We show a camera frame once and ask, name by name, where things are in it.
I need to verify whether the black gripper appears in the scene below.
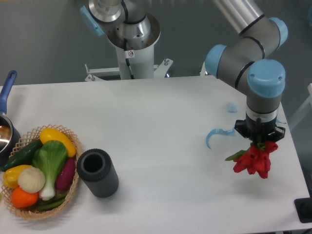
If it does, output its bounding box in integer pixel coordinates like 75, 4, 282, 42
234, 117, 286, 143

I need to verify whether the red tulip bouquet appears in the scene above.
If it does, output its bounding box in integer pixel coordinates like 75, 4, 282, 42
225, 138, 278, 179

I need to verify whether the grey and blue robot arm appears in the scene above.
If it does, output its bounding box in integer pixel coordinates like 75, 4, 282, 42
80, 0, 288, 143

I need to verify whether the small blue tape piece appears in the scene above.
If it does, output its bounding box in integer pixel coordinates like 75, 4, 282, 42
227, 103, 237, 113

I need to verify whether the blue tape strip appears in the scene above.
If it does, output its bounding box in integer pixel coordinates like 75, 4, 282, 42
205, 127, 236, 150

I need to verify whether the black device at edge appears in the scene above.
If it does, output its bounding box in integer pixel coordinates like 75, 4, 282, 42
294, 197, 312, 223

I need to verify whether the dark grey ribbed vase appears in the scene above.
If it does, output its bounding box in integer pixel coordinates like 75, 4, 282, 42
77, 149, 119, 198

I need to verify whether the purple sweet potato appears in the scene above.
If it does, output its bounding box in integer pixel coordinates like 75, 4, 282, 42
56, 157, 76, 191

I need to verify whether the green bok choy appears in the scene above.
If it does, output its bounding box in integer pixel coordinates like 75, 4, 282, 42
32, 140, 68, 201

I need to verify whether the green pea pod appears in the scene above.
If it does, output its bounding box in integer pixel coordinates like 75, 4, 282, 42
36, 194, 66, 212

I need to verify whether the woven wicker basket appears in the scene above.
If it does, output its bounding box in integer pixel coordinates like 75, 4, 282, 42
1, 124, 82, 220

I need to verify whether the dark green cucumber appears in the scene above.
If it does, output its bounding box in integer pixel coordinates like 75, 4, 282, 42
1, 139, 42, 172

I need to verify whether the orange fruit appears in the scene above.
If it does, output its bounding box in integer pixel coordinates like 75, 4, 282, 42
11, 187, 39, 208

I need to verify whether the yellow bell pepper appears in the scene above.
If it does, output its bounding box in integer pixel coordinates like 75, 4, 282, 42
3, 165, 32, 189

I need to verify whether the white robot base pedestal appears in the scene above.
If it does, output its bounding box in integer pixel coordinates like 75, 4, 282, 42
82, 13, 173, 81

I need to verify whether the black base cable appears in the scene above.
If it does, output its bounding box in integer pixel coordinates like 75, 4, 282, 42
123, 38, 135, 79

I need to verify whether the blue handled saucepan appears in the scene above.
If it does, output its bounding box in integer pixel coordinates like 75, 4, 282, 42
0, 70, 20, 167

